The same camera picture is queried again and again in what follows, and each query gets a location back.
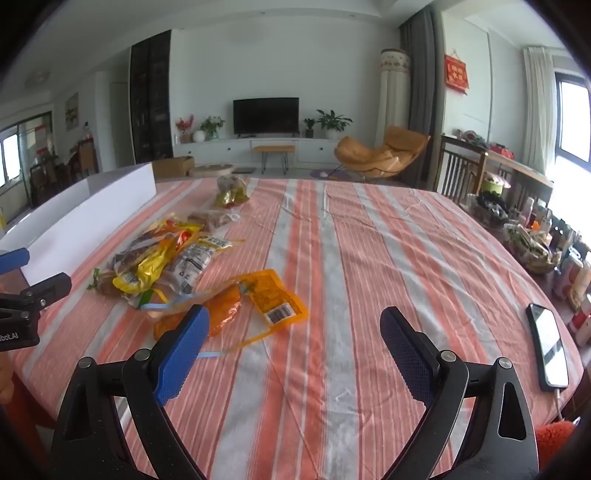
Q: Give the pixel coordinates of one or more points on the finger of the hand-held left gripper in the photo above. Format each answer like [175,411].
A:
[51,288]
[14,258]

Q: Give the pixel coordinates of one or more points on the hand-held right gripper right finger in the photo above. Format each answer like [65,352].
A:
[408,355]

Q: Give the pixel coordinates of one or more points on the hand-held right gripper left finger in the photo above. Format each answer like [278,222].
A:
[182,355]

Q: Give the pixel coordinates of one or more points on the brown bread packet green trim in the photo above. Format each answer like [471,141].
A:
[105,287]

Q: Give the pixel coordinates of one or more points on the long white box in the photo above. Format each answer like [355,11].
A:
[92,207]

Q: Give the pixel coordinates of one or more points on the clear snack packet white label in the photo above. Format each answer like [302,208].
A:
[194,261]

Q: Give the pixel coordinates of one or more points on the yellow snack packet green end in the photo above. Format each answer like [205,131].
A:
[152,261]

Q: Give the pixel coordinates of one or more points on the orange snack packet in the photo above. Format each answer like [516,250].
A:
[268,295]

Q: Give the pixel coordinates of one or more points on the red yellow snack packet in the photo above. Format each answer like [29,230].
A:
[174,227]

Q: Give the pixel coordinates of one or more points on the clear brown biscuit packet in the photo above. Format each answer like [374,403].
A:
[212,219]

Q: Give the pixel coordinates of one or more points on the clear bag of gold candies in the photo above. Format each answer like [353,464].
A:
[233,190]

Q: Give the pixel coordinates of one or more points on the orange striped tablecloth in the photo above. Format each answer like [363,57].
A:
[351,277]

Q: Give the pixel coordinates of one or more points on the black smartphone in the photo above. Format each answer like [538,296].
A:
[548,346]

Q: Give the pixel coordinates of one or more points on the wicker basket of items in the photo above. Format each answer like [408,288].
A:
[531,249]

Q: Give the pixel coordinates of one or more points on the dark bowl of items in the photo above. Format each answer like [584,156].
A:
[489,210]

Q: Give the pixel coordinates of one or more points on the cardboard box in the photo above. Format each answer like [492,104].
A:
[173,167]

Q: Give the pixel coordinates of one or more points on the row of bottles and jars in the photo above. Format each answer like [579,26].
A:
[572,272]

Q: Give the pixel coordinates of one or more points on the low round wooden table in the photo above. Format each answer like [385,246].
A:
[212,170]

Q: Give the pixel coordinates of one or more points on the green round pot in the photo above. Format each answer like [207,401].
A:
[494,184]

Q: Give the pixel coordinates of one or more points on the dark wooden chair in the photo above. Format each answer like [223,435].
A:
[457,168]

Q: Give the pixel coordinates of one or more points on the purple floor rug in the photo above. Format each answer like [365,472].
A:
[330,174]

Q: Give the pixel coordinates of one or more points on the orange lounge chair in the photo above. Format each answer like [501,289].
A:
[369,154]

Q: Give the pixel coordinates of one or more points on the red flowers in vase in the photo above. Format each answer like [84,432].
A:
[184,127]

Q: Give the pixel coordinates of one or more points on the white television cabinet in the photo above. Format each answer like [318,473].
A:
[221,148]

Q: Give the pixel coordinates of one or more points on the tall dark display cabinet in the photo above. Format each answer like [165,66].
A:
[151,97]

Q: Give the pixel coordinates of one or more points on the round white vase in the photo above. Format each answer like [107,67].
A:
[199,136]

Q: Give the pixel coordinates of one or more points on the long wooden side table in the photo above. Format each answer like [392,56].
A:
[517,168]

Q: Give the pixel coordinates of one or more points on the small wooden bench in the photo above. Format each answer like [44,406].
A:
[273,150]

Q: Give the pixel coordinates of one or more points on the green plant in vase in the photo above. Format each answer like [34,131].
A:
[212,125]

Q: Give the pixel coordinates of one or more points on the large leafy potted plant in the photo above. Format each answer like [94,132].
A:
[333,121]

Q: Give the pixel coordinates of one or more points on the small dark potted plant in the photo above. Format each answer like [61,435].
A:
[309,127]

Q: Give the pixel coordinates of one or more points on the black flat television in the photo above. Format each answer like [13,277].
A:
[266,115]

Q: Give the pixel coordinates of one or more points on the grey curtain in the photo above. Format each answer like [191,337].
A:
[422,92]

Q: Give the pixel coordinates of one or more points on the covered standing air conditioner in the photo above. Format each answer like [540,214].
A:
[392,92]

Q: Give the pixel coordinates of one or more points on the white curtain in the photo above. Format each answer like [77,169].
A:
[540,106]

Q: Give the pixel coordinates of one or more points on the framed wall picture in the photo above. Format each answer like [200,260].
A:
[71,110]

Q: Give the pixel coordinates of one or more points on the red wall hanging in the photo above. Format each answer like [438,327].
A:
[456,76]

